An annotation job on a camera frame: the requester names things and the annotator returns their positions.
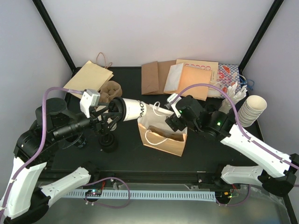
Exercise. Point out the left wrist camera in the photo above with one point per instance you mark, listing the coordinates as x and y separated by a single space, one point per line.
90 98

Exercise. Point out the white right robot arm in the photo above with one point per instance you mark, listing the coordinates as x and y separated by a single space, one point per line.
274 171

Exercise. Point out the blue checkered paper bag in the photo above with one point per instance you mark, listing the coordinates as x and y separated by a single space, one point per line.
228 75

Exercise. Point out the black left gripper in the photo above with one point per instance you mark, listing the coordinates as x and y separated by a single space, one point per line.
97 126

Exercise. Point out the black frame post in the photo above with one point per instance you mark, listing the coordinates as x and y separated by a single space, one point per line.
54 33
260 33

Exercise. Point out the single pulp cup carrier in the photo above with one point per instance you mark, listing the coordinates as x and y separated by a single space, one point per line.
170 134

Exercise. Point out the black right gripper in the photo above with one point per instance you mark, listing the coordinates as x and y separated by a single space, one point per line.
174 123

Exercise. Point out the stack of pulp cup carriers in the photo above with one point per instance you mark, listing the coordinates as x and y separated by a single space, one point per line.
109 91

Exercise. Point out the black frame post right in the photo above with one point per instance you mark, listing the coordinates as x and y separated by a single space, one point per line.
260 33

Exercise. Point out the single white paper cup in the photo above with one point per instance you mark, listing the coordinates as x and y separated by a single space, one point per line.
134 109

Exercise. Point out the brown kraft paper bag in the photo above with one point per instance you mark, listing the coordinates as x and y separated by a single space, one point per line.
154 77

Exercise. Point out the light blue cable duct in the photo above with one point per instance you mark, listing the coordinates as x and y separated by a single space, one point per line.
143 195

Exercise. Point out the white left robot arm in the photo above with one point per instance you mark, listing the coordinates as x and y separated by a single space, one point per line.
24 202

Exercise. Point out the black frame post left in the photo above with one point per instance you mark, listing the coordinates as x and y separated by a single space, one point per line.
54 33

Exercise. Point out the beige bag with red circles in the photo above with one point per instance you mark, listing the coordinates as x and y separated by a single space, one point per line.
204 65

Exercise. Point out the orange paper bag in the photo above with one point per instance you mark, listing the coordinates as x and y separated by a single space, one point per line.
191 76
156 117

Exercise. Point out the tan paper bag with handles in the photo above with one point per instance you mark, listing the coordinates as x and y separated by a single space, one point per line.
91 76

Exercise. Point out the white paper bag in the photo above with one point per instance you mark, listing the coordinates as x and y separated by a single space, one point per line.
173 78

